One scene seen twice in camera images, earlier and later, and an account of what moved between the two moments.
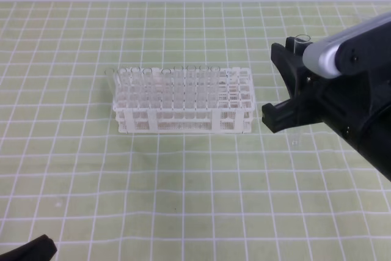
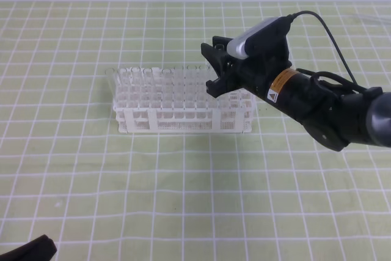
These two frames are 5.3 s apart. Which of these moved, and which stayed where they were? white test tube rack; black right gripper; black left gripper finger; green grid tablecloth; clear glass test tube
Moved: black right gripper; clear glass test tube
Stayed: black left gripper finger; white test tube rack; green grid tablecloth
